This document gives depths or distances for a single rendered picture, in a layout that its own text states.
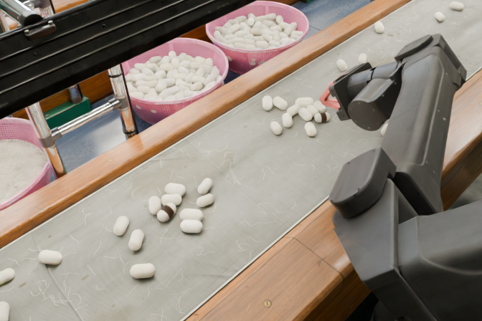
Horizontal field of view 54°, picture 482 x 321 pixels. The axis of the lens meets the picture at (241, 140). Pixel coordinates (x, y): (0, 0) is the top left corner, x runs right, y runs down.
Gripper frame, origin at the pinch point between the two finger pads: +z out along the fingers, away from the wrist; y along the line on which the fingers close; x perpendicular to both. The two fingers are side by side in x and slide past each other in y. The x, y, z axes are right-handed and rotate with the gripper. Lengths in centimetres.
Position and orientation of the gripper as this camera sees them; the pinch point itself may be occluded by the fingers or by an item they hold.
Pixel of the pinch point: (324, 99)
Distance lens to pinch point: 89.8
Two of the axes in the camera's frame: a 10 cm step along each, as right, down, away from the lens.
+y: -7.2, 4.8, -4.9
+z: -5.1, 1.1, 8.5
